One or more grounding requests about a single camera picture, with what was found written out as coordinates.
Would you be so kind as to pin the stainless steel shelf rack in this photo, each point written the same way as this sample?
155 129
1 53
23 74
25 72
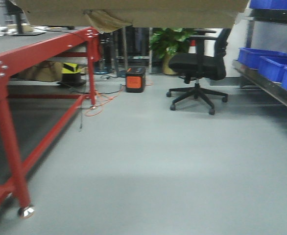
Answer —
248 75

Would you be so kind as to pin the green potted plant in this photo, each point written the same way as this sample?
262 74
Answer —
167 42

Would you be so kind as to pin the torn clear packing tape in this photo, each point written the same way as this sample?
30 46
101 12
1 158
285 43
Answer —
104 22

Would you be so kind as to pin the orange black power station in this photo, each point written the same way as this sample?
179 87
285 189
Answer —
135 79

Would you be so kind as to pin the black swivel office chair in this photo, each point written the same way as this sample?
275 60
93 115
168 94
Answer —
198 65

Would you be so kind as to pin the brown cardboard box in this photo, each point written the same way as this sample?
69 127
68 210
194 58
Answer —
141 13

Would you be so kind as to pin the yellow black striped object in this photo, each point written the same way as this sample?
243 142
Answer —
69 68

